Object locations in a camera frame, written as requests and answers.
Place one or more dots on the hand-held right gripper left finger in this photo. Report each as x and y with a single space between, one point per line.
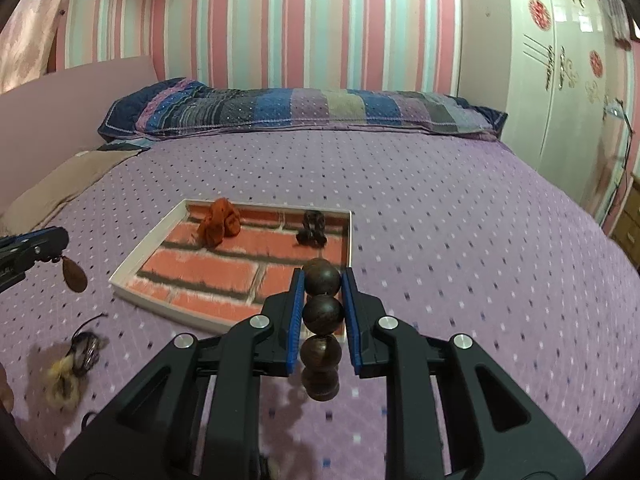
296 320

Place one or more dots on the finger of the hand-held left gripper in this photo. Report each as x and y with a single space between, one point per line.
35 236
25 255

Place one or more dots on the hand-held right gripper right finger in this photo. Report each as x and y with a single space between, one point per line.
350 320

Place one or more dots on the dark hair clips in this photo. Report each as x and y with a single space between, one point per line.
75 276

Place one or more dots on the brick pattern tray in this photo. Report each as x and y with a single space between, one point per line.
210 275

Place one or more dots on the purple dotted bedspread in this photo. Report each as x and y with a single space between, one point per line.
450 260

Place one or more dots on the orange scrunchie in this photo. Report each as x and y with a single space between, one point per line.
217 225

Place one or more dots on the pink headboard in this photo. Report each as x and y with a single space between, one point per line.
65 105

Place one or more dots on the long patchwork pillow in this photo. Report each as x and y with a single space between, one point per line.
310 110

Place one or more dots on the pink floral curtain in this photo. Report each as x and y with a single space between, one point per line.
30 25

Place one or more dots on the white wardrobe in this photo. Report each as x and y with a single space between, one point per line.
550 110

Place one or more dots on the wooden nightstand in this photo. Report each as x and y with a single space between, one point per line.
629 225

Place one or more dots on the desk lamp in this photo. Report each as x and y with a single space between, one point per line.
619 112

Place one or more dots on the red round wardrobe sticker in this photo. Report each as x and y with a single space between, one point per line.
595 62
540 12

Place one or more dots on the grey ribbed wall fixture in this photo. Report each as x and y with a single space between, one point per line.
616 12

